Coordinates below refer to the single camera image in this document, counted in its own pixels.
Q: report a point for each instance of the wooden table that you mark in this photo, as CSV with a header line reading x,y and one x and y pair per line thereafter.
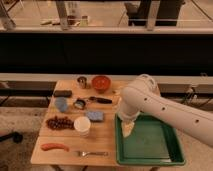
x,y
101,137

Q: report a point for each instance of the blue sponge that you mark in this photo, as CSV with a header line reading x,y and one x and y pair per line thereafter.
x,y
95,116

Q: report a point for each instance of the red bowl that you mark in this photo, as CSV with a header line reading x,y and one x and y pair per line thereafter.
x,y
101,83

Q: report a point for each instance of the bunch of dark grapes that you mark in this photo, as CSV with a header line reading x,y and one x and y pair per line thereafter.
x,y
60,123

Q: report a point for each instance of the black handled utensil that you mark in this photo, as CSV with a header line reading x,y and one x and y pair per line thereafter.
x,y
100,100

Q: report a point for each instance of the metal fork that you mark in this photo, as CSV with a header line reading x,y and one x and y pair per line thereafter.
x,y
86,153

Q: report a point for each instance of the small metal cup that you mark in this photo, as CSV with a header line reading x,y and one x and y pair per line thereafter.
x,y
82,81

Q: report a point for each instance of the white paper cup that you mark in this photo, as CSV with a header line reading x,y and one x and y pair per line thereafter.
x,y
82,125

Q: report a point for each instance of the dark brown block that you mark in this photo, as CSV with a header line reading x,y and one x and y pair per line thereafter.
x,y
62,93

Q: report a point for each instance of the green plastic tray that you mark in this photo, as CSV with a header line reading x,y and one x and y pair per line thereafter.
x,y
151,143

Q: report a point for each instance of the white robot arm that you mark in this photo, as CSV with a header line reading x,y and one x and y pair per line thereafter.
x,y
139,96

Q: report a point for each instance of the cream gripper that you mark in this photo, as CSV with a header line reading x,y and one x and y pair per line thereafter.
x,y
127,128

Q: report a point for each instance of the orange sausage toy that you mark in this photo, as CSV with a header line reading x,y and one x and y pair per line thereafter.
x,y
50,146

